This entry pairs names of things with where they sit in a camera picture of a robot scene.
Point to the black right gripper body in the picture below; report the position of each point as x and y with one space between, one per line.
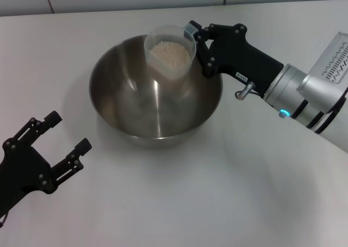
242 59

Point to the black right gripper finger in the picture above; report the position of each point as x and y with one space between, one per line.
202 54
225 29

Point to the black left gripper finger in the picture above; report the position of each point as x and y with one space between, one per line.
53 119
83 147

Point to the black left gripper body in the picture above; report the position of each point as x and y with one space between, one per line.
21 168

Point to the white uncooked rice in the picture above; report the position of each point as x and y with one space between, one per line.
170 55

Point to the clear plastic measuring cup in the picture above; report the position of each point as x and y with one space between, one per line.
163 34

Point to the stainless steel mixing bowl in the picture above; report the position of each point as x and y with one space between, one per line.
130 100

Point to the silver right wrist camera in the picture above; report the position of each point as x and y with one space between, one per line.
331 59

